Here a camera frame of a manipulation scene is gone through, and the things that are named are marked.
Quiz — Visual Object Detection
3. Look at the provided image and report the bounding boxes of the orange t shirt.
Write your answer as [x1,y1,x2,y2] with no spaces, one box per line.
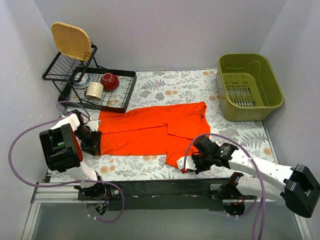
[99,101,211,168]

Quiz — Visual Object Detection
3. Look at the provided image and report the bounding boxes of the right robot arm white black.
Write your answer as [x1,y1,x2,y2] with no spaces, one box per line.
[190,133,320,218]

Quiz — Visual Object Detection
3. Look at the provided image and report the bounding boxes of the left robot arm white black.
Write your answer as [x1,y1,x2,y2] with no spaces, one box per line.
[39,110,107,200]

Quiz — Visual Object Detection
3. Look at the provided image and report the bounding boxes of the cream ceramic mug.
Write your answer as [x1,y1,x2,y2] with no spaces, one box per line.
[85,81,104,101]

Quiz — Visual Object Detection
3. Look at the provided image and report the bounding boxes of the blue white patterned bowl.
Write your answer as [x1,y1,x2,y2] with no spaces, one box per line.
[73,72,92,89]

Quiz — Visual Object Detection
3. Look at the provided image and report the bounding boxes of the dark red bowl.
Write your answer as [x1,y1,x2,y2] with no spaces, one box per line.
[100,72,120,92]

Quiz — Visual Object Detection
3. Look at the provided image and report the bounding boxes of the olive green plastic tub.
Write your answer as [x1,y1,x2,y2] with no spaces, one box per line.
[216,53,285,122]

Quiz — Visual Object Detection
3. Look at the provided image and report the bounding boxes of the woven yellow rattan tray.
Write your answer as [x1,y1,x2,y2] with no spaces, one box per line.
[51,22,92,61]

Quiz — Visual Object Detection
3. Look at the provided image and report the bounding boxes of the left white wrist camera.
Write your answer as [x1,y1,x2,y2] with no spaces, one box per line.
[85,120,102,132]

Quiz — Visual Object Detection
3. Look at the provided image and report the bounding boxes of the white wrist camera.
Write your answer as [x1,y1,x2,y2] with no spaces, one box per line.
[85,120,102,132]
[176,156,197,174]

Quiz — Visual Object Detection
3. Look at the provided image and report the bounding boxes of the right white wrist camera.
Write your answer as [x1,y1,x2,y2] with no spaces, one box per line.
[176,156,197,174]

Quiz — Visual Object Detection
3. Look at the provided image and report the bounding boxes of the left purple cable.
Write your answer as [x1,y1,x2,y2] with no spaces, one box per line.
[8,101,125,223]

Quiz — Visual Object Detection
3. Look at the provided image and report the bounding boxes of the purple cable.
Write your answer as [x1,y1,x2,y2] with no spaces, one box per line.
[181,133,267,240]
[8,101,125,223]

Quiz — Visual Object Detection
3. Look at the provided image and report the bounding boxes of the black mounting base plate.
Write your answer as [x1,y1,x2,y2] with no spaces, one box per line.
[77,176,257,212]

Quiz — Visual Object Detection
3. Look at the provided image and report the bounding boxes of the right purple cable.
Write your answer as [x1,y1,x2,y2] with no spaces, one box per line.
[181,133,267,240]

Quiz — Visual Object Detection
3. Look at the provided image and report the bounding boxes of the black wire dish rack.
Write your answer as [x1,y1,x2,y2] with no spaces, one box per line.
[42,43,137,114]

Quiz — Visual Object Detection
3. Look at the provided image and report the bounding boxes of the aluminium rail frame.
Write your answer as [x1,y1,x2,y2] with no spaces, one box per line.
[21,181,313,240]

